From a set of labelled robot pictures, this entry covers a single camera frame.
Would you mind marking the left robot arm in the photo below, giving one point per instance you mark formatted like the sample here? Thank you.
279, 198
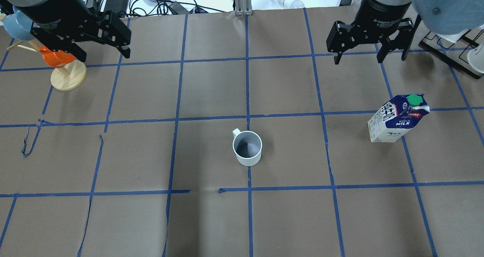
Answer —
61, 24

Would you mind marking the white mug on rack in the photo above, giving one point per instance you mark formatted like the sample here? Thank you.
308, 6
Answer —
475, 58

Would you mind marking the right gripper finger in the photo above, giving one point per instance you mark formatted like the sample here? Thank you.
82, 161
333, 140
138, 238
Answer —
402, 41
341, 38

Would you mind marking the light bulb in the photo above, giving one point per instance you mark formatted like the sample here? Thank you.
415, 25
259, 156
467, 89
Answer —
291, 4

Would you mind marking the orange mug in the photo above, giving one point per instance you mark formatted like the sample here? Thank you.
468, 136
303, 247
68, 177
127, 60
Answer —
56, 59

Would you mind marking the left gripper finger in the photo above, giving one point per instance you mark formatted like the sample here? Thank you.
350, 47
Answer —
115, 32
54, 43

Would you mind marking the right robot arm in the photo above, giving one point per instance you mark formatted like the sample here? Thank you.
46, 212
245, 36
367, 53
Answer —
446, 17

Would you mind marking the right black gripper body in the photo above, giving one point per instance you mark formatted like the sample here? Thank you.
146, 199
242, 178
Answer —
379, 12

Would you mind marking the wooden mug tree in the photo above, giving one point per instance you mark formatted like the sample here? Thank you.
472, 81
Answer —
63, 79

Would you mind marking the black power adapter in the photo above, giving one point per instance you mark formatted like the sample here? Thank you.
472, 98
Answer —
117, 6

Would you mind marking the aluminium frame post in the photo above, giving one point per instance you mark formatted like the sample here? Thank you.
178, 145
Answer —
243, 7

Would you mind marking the blue mug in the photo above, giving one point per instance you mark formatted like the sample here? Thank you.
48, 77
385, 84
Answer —
18, 25

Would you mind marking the white mug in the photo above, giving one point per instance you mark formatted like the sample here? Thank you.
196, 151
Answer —
247, 146
475, 58

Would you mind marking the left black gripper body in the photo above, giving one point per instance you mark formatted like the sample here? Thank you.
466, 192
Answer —
52, 18

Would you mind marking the milk carton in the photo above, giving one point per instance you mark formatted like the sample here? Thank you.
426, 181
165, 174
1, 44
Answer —
396, 117

